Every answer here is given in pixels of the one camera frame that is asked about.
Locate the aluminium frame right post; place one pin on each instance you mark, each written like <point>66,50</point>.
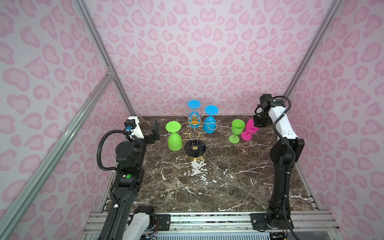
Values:
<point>331,14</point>

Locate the aluminium frame left diagonal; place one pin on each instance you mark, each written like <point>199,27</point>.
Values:
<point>20,205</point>

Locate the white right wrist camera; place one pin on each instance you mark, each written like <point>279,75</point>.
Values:
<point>265,101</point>

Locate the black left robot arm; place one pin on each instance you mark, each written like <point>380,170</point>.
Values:
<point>126,186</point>

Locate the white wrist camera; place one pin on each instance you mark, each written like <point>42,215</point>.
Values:
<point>265,101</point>
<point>132,126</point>

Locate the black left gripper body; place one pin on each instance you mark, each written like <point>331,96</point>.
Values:
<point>149,138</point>

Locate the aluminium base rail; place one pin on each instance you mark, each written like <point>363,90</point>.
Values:
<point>312,225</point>

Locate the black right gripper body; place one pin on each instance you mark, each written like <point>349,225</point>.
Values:
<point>263,120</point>

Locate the aluminium frame post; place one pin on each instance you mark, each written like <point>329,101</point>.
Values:
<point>91,27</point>
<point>331,14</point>

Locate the green wine glass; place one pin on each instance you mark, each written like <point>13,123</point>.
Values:
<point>237,128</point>
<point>175,142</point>

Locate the gold wire glass rack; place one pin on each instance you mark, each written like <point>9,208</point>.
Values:
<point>195,147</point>

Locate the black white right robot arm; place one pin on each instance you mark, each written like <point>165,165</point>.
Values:
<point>284,155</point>

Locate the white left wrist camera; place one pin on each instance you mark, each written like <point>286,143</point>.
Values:
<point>132,126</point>

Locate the blue wine glass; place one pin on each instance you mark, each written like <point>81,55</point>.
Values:
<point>210,124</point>
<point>194,117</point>

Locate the magenta wine glass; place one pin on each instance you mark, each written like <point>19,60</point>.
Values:
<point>249,130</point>

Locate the aluminium frame left post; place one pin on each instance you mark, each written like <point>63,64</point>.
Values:
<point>91,27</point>

